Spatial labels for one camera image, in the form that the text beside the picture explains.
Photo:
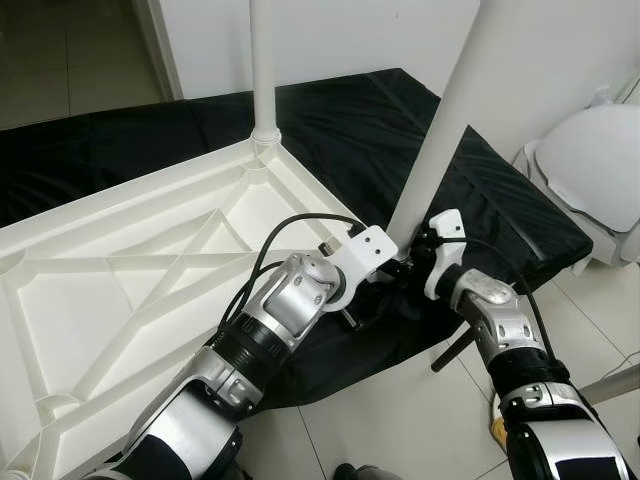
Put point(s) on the grey right robot foot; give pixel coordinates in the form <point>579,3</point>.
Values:
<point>365,472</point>

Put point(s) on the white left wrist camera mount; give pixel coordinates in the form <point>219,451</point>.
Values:
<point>365,250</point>

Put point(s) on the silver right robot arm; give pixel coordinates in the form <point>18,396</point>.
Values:
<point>500,320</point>

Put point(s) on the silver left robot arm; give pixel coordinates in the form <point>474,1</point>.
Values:
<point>290,300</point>

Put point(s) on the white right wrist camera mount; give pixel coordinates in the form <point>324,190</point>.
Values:
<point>445,230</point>

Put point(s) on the yellow cloth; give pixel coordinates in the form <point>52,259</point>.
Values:
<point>496,430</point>

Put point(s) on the white round appliance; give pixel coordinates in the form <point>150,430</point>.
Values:
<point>595,170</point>

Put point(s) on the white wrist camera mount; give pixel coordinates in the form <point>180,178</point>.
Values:
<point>365,250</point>
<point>445,230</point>

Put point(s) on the black tablecloth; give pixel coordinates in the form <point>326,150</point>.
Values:
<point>480,190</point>

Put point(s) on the white plastic table top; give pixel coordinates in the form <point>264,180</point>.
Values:
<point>100,300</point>

